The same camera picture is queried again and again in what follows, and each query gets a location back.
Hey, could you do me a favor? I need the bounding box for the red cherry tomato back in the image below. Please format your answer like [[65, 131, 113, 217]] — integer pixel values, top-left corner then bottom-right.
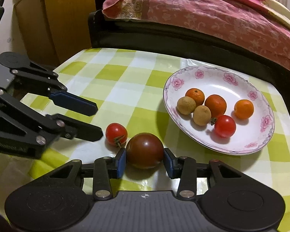
[[105, 123, 128, 148]]

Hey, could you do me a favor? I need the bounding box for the red cherry tomato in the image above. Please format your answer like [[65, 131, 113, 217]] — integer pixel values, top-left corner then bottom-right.
[[105, 123, 128, 148], [211, 115, 236, 138]]

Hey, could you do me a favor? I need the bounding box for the dark brown large tomato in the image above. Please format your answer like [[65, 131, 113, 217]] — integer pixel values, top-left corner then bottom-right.
[[126, 132, 164, 169]]

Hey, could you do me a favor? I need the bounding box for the tan longan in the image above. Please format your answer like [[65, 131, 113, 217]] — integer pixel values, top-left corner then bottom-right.
[[177, 96, 196, 115], [193, 105, 212, 126]]

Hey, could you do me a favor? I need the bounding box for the red cherry tomato front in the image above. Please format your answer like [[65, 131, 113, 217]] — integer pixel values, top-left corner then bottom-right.
[[211, 115, 236, 138]]

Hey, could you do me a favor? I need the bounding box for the brown wooden cabinet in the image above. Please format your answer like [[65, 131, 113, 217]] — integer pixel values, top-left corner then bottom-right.
[[14, 0, 101, 67]]

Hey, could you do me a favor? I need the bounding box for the larger orange mandarin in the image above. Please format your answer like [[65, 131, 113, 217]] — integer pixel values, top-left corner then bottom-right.
[[204, 94, 227, 118]]

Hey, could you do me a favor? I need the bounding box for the white floral plate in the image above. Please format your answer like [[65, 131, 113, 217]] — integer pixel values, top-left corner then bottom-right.
[[163, 66, 275, 156]]

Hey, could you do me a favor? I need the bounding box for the small orange mandarin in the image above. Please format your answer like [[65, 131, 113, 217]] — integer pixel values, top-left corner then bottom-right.
[[185, 88, 205, 106]]

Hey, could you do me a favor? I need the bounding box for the pink floral bedsheet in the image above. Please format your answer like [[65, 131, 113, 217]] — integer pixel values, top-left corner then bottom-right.
[[102, 0, 290, 71]]

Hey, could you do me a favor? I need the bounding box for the dark bed frame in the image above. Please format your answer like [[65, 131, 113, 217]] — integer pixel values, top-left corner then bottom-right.
[[88, 10, 290, 115]]

